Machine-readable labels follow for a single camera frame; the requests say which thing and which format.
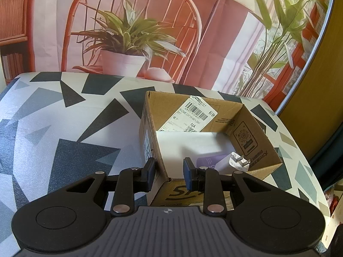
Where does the purple card packet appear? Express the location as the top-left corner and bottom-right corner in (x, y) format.
(196, 154), (229, 168)

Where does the brown cardboard box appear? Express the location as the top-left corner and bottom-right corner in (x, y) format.
(139, 91), (282, 206)

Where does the geometric patterned tablecloth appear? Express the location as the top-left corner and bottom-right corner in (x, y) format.
(1, 72), (330, 256)

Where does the white power adapter plug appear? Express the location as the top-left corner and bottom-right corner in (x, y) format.
(215, 152), (250, 175)

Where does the wooden yellow panel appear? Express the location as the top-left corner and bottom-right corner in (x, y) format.
(278, 0), (342, 159)

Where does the white shipping label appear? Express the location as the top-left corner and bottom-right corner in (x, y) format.
(158, 95), (217, 132)

